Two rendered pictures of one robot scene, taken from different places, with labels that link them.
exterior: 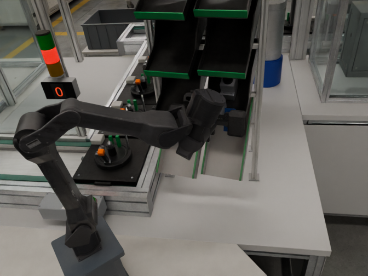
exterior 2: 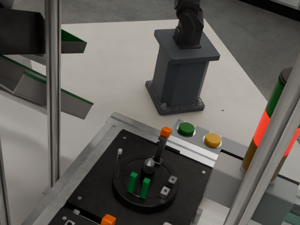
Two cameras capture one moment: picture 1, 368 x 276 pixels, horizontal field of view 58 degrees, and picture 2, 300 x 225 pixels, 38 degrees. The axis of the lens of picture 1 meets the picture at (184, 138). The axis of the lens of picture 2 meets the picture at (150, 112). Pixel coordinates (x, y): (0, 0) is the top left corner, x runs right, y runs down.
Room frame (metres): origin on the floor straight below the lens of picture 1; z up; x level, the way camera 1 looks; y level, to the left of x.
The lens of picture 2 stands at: (1.56, 0.31, 1.69)
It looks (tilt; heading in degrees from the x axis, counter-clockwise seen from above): 41 degrees down; 185
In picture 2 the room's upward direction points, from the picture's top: 11 degrees clockwise
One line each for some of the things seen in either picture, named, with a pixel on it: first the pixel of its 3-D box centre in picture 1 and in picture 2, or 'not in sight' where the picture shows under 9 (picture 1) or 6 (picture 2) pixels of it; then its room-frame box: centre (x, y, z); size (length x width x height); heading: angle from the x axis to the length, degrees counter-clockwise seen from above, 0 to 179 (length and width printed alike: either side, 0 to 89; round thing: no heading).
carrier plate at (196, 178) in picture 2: (114, 159); (144, 187); (0.98, 0.27, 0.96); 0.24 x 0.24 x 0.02; 78
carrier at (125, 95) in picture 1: (143, 82); not in sight; (1.46, 0.17, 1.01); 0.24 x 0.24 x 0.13; 78
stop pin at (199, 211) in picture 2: not in sight; (197, 216); (1.00, 0.39, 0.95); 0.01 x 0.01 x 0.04; 78
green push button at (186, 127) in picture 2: not in sight; (185, 130); (0.77, 0.33, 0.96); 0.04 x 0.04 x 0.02
